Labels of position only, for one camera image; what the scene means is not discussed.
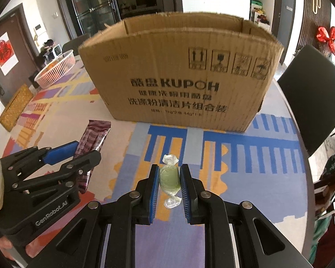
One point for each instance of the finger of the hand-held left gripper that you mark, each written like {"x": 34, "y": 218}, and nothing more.
{"x": 61, "y": 152}
{"x": 83, "y": 162}

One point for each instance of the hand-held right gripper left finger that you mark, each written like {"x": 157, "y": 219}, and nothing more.
{"x": 155, "y": 189}

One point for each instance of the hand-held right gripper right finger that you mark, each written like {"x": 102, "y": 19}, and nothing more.
{"x": 184, "y": 192}

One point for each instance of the green candy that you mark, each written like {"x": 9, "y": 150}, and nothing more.
{"x": 169, "y": 180}

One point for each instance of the maroon striped snack bar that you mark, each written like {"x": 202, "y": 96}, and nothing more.
{"x": 93, "y": 136}

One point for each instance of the brown cardboard box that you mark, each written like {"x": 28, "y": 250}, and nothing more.
{"x": 184, "y": 89}

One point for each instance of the person's left hand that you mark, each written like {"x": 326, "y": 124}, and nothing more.
{"x": 7, "y": 249}

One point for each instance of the white plastic basket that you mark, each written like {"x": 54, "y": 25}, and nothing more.
{"x": 58, "y": 69}

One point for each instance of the pile of small oranges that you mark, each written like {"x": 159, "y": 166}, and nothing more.
{"x": 51, "y": 64}

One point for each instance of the brown wooden door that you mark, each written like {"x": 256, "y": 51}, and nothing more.
{"x": 25, "y": 61}

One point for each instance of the small white box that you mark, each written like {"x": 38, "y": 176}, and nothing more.
{"x": 57, "y": 49}

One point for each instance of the dark grey dining chair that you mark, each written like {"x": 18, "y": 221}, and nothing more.
{"x": 315, "y": 97}
{"x": 72, "y": 46}

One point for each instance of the black glass sliding door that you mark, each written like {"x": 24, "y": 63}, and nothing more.
{"x": 100, "y": 2}

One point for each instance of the cluttered white storage shelf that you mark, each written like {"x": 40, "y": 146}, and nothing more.
{"x": 261, "y": 19}

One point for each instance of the dark room door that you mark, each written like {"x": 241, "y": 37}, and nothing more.
{"x": 284, "y": 11}

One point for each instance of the red wall poster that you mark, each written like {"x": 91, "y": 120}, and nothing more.
{"x": 4, "y": 53}

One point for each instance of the dark slatted wall panel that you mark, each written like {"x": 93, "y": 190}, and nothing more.
{"x": 312, "y": 14}

